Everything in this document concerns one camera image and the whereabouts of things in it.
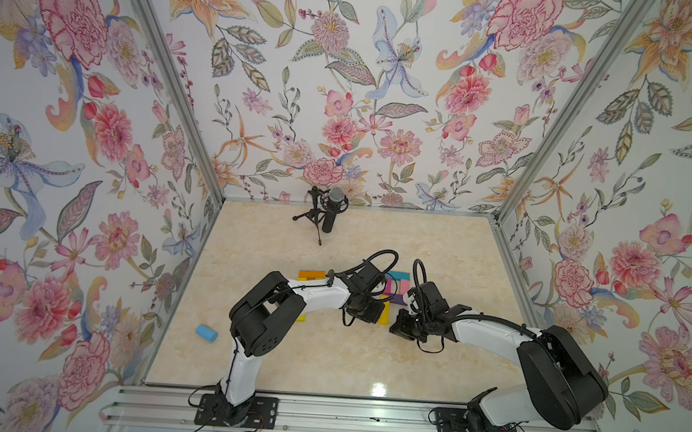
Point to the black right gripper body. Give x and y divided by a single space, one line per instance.
424 319

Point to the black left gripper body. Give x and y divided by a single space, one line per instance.
367 309

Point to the magenta small block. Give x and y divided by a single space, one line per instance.
388 287

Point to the purple block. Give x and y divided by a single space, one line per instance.
398 299

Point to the pink block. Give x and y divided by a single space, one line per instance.
404 287

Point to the teal block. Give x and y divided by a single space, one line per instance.
400 276

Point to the orange long block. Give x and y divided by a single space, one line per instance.
309 275

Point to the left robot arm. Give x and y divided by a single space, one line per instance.
261 320

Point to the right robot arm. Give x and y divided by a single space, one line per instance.
560 385

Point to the black microphone tripod stand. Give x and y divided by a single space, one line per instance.
316 213

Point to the black mesh microphone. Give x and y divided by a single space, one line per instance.
334 203

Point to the light blue block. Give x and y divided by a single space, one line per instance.
205 332

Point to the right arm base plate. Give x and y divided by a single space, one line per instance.
446 419

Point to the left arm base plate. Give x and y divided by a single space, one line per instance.
257 412

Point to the aluminium front rail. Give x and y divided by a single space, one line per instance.
167 407

